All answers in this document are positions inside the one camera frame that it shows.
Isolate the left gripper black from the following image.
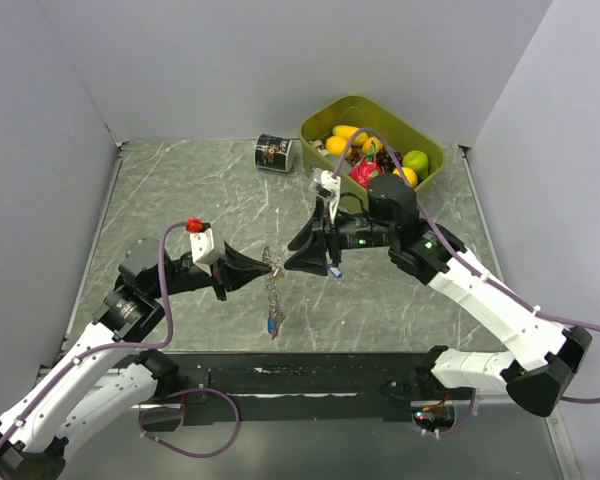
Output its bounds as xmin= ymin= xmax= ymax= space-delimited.
xmin=148 ymin=238 xmax=270 ymax=300

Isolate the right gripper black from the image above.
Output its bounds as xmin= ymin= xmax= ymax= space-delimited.
xmin=283 ymin=195 xmax=395 ymax=277

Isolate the round metal key ring disc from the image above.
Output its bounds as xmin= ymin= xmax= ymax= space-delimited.
xmin=262 ymin=246 xmax=286 ymax=325

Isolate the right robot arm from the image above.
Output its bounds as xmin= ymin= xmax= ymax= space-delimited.
xmin=284 ymin=169 xmax=592 ymax=417

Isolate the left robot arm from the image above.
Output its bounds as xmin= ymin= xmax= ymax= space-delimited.
xmin=0 ymin=232 xmax=271 ymax=479

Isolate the blue tag loose key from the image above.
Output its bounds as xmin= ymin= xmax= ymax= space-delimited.
xmin=328 ymin=265 xmax=343 ymax=279

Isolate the red dragon fruit toy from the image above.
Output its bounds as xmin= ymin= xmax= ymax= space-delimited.
xmin=349 ymin=156 xmax=383 ymax=189

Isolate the black printed paper cup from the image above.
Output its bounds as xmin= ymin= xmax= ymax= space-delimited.
xmin=254 ymin=134 xmax=294 ymax=173

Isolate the yellow lemon toy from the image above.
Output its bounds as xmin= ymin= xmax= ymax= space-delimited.
xmin=325 ymin=136 xmax=350 ymax=156

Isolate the dark grapes toy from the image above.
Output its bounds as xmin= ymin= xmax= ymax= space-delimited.
xmin=348 ymin=148 xmax=395 ymax=174

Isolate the orange fruit toy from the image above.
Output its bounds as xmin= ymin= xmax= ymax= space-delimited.
xmin=361 ymin=136 xmax=384 ymax=156

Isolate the yellow mango toy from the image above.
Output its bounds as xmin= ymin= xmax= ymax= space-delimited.
xmin=332 ymin=125 xmax=368 ymax=147

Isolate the yellow pear toy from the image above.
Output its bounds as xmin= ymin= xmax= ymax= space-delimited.
xmin=392 ymin=167 xmax=419 ymax=188

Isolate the green apple toy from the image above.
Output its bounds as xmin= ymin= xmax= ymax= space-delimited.
xmin=402 ymin=150 xmax=429 ymax=182

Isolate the green plastic bin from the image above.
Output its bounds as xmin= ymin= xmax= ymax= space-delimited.
xmin=299 ymin=95 xmax=446 ymax=213

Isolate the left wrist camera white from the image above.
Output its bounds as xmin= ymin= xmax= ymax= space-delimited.
xmin=189 ymin=228 xmax=226 ymax=267

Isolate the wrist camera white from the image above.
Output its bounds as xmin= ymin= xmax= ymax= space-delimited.
xmin=310 ymin=168 xmax=341 ymax=223
xmin=189 ymin=228 xmax=226 ymax=267

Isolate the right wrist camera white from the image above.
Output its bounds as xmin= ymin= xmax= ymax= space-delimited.
xmin=310 ymin=168 xmax=341 ymax=223

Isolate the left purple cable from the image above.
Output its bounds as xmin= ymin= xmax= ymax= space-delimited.
xmin=0 ymin=222 xmax=241 ymax=471

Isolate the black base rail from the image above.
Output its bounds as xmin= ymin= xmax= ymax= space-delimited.
xmin=121 ymin=352 xmax=471 ymax=426

